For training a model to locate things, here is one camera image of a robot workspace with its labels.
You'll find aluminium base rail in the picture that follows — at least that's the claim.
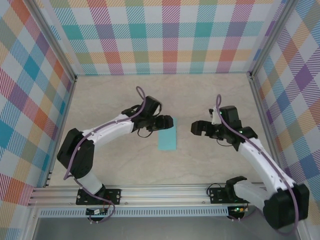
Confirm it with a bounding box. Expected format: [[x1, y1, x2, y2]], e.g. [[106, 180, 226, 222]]
[[27, 183, 305, 207]]

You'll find aluminium side rail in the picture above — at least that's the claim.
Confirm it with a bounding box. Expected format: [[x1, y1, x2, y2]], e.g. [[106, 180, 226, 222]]
[[248, 72, 287, 186], [43, 76, 78, 188]]

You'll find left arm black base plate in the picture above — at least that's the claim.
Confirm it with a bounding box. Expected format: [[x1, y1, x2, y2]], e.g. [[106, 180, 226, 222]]
[[76, 187, 122, 206]]

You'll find aluminium frame post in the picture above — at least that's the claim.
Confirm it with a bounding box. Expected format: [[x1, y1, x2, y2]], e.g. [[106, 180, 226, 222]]
[[24, 0, 78, 82], [248, 0, 301, 78]]

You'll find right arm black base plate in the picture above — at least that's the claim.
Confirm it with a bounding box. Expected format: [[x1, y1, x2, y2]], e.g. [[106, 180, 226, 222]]
[[208, 187, 255, 205]]

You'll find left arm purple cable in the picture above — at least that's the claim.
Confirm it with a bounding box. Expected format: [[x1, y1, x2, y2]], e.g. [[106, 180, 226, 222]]
[[63, 86, 151, 224]]

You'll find teal paper sheet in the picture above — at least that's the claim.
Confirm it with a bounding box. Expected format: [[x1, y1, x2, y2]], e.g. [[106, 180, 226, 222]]
[[157, 116, 180, 151]]

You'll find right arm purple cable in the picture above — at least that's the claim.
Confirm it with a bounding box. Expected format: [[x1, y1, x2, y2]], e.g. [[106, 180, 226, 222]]
[[216, 94, 300, 236]]

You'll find slotted grey cable duct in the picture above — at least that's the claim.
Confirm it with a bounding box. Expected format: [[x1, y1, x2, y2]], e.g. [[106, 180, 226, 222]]
[[37, 206, 232, 218]]

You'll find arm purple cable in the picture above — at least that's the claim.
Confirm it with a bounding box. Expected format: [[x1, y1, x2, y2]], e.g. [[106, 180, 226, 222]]
[[216, 94, 300, 236], [63, 86, 151, 224]]

